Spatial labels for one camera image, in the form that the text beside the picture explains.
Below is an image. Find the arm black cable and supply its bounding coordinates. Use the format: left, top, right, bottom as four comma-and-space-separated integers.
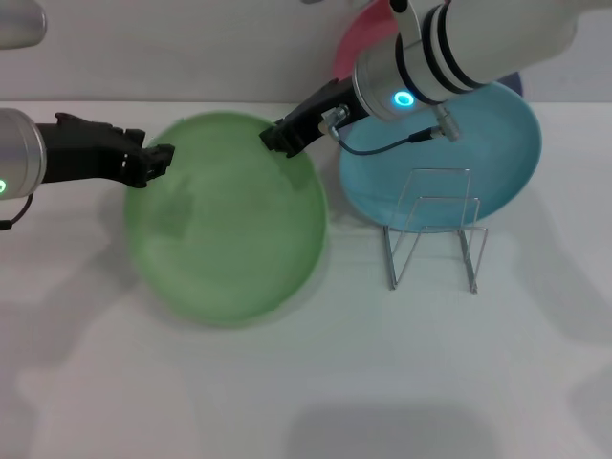
322, 103, 461, 157
0, 191, 35, 231

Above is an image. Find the red plastic plate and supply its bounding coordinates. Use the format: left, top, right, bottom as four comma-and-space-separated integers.
333, 0, 401, 83

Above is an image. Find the purple plastic plate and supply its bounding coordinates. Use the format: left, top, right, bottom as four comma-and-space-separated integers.
492, 71, 524, 97

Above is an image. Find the green plastic plate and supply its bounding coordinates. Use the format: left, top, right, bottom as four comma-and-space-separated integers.
122, 110, 330, 330

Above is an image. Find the teal plastic plate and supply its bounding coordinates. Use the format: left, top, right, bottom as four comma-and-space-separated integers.
338, 80, 543, 234

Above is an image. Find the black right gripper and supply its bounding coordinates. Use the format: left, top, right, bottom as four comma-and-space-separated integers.
259, 78, 369, 159

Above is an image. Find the chrome wire plate rack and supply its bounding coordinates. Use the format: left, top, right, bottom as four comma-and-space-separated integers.
382, 166, 489, 295

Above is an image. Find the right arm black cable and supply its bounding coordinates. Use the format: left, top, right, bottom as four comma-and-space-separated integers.
322, 103, 461, 157

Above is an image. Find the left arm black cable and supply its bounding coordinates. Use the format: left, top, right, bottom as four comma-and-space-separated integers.
0, 191, 35, 231

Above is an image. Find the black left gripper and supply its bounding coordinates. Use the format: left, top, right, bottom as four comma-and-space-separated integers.
36, 113, 176, 188

